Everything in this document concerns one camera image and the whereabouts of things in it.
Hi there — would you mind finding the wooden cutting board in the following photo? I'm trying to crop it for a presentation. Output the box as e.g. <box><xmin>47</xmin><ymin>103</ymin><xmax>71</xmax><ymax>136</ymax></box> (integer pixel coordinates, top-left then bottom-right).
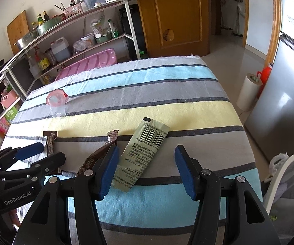
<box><xmin>7</xmin><ymin>11</ymin><xmax>29</xmax><ymax>53</ymax></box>

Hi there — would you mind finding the steel mixing bowl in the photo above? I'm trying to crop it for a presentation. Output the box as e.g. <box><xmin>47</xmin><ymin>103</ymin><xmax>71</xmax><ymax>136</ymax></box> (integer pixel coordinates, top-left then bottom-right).
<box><xmin>13</xmin><ymin>30</ymin><xmax>39</xmax><ymax>50</ymax></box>

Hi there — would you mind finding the pale green barcode wrapper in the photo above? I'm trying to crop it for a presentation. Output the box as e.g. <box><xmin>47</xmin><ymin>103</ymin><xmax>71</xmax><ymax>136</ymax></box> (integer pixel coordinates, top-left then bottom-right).
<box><xmin>111</xmin><ymin>117</ymin><xmax>170</xmax><ymax>192</ymax></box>

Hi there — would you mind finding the soy sauce bottle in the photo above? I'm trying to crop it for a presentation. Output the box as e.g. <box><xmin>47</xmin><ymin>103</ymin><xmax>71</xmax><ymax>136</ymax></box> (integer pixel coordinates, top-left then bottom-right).
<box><xmin>34</xmin><ymin>46</ymin><xmax>50</xmax><ymax>72</ymax></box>

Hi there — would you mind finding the pink plastic tray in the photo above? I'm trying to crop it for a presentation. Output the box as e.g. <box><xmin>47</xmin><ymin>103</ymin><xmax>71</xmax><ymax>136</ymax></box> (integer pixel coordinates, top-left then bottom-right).
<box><xmin>56</xmin><ymin>48</ymin><xmax>117</xmax><ymax>81</ymax></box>

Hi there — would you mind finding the white plastic jug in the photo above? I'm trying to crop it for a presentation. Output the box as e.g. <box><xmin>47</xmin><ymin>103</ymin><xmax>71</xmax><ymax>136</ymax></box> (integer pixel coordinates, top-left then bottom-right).
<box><xmin>51</xmin><ymin>37</ymin><xmax>72</xmax><ymax>62</ymax></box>

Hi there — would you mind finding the white paper roll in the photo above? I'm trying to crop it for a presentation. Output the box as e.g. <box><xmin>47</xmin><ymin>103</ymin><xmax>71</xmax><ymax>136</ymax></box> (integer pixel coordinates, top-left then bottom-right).
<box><xmin>236</xmin><ymin>73</ymin><xmax>263</xmax><ymax>111</ymax></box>

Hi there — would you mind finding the brown chocolate wrapper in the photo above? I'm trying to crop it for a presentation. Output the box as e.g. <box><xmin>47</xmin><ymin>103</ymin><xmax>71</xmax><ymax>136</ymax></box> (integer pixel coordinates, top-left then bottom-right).
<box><xmin>43</xmin><ymin>130</ymin><xmax>119</xmax><ymax>178</ymax></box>

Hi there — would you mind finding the silver two-door refrigerator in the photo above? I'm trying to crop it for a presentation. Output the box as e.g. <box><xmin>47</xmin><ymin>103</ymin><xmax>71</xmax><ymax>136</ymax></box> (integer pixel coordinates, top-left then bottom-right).
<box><xmin>245</xmin><ymin>0</ymin><xmax>294</xmax><ymax>160</ymax></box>

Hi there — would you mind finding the person's left hand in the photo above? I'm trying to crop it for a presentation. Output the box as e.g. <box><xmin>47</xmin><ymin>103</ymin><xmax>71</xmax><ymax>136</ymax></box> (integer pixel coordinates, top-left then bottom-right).
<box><xmin>6</xmin><ymin>209</ymin><xmax>21</xmax><ymax>227</ymax></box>

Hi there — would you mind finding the white metal shelf rack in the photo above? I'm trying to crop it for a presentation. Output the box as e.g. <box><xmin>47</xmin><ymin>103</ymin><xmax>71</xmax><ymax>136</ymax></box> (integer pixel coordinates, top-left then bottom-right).
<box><xmin>0</xmin><ymin>0</ymin><xmax>143</xmax><ymax>128</ymax></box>

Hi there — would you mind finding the striped tablecloth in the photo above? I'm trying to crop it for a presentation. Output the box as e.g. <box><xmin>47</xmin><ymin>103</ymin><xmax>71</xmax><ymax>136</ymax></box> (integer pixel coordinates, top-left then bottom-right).
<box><xmin>2</xmin><ymin>56</ymin><xmax>261</xmax><ymax>244</ymax></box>

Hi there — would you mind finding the brown wooden door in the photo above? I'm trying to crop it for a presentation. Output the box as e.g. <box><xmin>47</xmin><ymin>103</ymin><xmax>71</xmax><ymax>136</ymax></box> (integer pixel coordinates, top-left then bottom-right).
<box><xmin>138</xmin><ymin>0</ymin><xmax>211</xmax><ymax>58</ymax></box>

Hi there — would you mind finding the red plastic container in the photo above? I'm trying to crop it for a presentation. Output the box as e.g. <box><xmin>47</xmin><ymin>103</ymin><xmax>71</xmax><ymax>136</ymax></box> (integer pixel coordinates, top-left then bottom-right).
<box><xmin>257</xmin><ymin>63</ymin><xmax>273</xmax><ymax>98</ymax></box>

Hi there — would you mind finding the pink utensil basket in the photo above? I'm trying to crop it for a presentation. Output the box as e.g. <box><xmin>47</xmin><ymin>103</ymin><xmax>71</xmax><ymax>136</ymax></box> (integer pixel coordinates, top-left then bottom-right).
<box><xmin>64</xmin><ymin>2</ymin><xmax>83</xmax><ymax>18</ymax></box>

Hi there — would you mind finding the clear plastic jelly cup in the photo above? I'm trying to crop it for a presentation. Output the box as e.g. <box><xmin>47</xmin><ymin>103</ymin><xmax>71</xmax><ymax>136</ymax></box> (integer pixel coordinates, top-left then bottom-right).
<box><xmin>46</xmin><ymin>89</ymin><xmax>69</xmax><ymax>118</ymax></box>

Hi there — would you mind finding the white round trash bin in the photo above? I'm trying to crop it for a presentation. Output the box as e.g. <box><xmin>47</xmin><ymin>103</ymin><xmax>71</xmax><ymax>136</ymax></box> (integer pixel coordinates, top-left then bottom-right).
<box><xmin>262</xmin><ymin>153</ymin><xmax>294</xmax><ymax>244</ymax></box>

